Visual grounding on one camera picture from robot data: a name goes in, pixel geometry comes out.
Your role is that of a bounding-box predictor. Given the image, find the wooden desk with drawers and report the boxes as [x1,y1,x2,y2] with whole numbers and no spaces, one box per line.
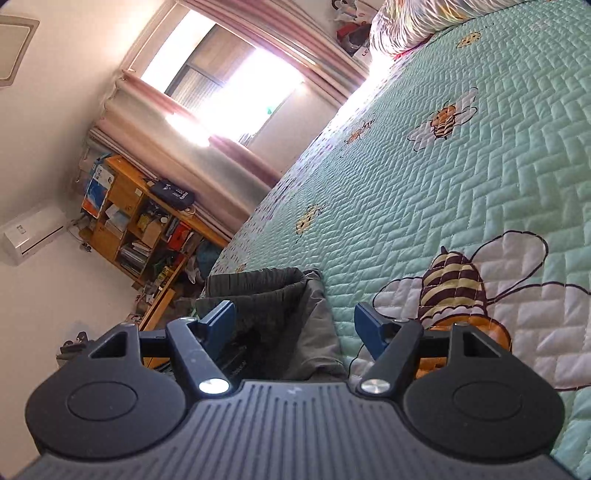
[136,256,204,333]

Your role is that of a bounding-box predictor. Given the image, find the wooden bookshelf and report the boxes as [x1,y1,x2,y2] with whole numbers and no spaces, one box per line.
[78,154,232,284]

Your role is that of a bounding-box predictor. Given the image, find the grey pants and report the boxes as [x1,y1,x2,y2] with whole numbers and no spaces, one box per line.
[196,265,347,384]

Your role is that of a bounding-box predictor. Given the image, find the white air conditioner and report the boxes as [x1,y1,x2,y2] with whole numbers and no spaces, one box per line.
[2,205,66,266]

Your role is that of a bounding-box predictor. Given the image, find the bright window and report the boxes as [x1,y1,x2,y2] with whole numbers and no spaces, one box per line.
[139,11,305,148]

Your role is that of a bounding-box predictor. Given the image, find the green bee-print quilted bedspread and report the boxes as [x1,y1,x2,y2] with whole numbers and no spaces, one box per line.
[210,0,591,467]

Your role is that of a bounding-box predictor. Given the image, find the dark blue bag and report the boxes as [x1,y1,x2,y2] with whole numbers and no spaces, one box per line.
[148,179,195,210]

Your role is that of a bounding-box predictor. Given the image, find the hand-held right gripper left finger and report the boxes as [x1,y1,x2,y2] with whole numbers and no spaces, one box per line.
[88,300,236,398]

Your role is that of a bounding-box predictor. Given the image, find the blue white cardboard box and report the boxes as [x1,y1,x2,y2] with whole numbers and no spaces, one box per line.
[82,159,116,219]

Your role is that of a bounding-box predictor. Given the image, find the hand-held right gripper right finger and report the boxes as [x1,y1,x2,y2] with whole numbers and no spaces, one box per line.
[353,302,504,398]

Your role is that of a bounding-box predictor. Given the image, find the floral duvet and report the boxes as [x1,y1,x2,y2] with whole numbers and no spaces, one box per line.
[369,0,550,58]

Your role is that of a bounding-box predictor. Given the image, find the teal cloth bag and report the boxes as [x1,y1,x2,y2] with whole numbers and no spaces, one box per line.
[198,242,223,278]

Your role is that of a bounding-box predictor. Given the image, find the white plastic bag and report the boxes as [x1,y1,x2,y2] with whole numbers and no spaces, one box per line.
[331,0,375,56]

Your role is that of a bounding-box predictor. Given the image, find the pink curtain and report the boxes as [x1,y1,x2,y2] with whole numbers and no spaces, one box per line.
[178,0,375,109]
[90,76,284,241]

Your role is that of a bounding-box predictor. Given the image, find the square ceiling panel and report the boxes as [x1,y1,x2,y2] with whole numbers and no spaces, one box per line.
[0,14,40,88]

